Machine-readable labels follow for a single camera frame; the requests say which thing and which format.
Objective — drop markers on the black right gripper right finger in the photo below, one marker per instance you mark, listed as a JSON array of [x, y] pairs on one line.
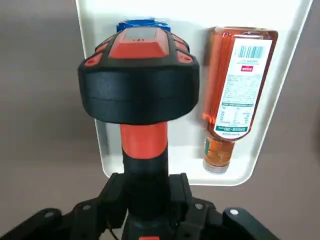
[[200, 220]]

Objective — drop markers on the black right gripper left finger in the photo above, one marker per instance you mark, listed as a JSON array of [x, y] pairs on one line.
[[95, 215]]

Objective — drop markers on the orange black barcode scanner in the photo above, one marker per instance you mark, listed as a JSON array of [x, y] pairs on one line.
[[140, 87]]

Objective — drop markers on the amber tea beverage bottle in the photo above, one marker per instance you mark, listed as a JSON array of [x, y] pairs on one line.
[[240, 87]]

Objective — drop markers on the white plastic tray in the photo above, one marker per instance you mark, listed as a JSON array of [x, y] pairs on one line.
[[287, 75]]

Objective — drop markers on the blue Oreo cookie box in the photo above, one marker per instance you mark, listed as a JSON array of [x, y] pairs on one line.
[[142, 23]]

